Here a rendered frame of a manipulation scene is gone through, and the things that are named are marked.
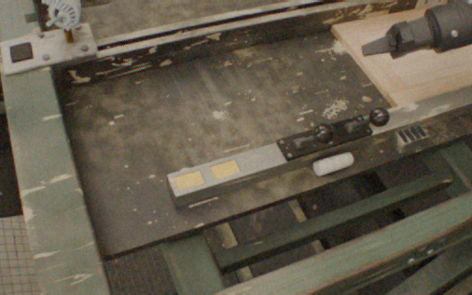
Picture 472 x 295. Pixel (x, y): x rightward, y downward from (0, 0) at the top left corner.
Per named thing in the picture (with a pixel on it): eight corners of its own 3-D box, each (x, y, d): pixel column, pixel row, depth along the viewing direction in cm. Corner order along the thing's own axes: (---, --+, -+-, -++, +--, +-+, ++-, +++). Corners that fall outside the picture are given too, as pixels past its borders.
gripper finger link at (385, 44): (359, 43, 89) (391, 34, 88) (365, 59, 89) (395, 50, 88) (361, 41, 88) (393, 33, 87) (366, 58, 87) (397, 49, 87)
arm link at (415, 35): (409, 63, 82) (472, 45, 80) (393, 11, 82) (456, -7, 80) (394, 72, 95) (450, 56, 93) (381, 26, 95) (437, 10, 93)
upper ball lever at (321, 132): (309, 151, 94) (340, 139, 81) (292, 156, 93) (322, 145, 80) (303, 133, 95) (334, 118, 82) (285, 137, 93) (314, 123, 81)
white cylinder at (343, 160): (318, 179, 94) (352, 167, 96) (321, 170, 92) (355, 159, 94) (311, 167, 96) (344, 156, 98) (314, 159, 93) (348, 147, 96)
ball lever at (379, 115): (359, 135, 98) (396, 121, 85) (344, 140, 97) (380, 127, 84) (354, 118, 98) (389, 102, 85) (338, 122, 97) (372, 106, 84)
